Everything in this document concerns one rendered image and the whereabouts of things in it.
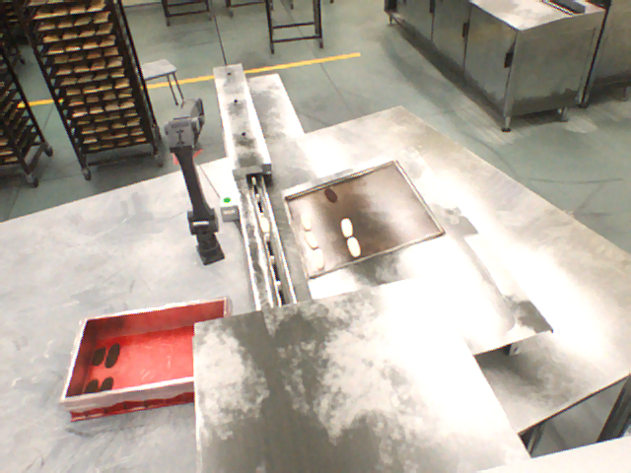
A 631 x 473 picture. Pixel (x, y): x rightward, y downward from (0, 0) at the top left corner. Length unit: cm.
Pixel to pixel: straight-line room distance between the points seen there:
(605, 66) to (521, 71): 84
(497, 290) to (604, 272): 51
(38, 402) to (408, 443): 120
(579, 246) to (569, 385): 63
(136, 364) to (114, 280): 44
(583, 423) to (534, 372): 99
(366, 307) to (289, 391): 25
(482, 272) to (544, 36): 284
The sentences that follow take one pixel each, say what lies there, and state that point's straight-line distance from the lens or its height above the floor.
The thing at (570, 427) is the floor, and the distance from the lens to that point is 264.
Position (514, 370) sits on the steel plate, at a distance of 169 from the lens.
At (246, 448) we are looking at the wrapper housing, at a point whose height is 130.
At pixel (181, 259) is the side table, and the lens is 210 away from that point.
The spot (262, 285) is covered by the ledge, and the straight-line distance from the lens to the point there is 185.
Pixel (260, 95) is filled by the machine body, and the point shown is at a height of 82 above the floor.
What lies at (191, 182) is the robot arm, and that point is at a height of 117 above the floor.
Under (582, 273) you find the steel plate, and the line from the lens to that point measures 205.
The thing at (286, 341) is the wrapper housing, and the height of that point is 130.
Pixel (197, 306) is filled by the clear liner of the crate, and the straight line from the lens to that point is 176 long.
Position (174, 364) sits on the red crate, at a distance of 174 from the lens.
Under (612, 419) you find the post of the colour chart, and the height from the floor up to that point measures 72.
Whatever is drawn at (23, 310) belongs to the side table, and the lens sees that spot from 216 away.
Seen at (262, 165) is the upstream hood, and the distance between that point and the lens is 239.
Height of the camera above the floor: 213
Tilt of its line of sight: 39 degrees down
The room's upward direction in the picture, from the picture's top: 6 degrees counter-clockwise
